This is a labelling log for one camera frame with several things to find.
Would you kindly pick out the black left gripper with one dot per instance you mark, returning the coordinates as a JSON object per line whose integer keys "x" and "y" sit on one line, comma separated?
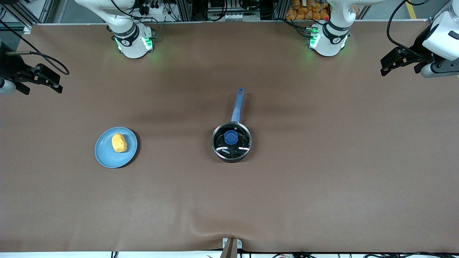
{"x": 418, "y": 47}

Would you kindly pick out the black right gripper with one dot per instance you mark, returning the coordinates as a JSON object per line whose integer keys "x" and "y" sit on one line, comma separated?
{"x": 9, "y": 67}

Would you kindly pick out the yellow potato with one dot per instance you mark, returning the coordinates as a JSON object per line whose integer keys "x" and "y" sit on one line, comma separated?
{"x": 119, "y": 143}

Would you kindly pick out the glass lid with blue knob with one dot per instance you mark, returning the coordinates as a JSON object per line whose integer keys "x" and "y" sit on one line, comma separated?
{"x": 231, "y": 137}

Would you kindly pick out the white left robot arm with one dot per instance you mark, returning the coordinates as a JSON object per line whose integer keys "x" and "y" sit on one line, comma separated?
{"x": 328, "y": 43}

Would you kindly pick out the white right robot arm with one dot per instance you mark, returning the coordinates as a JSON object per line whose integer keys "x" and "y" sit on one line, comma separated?
{"x": 132, "y": 44}

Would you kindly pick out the blue round plate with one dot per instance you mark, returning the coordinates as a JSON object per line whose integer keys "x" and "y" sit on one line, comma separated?
{"x": 105, "y": 152}

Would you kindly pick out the bag of orange items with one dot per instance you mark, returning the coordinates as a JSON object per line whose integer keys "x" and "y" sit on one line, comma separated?
{"x": 308, "y": 9}

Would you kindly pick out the brown table cover mat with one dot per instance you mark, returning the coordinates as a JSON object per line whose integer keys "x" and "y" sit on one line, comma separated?
{"x": 322, "y": 179}

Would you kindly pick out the white power strip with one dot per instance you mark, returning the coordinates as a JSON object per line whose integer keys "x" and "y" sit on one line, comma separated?
{"x": 154, "y": 9}

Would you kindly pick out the white connector block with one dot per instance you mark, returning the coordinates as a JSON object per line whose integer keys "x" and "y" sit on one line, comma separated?
{"x": 227, "y": 16}

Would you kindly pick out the metal clamp bracket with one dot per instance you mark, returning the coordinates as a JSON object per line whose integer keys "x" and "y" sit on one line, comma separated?
{"x": 231, "y": 247}

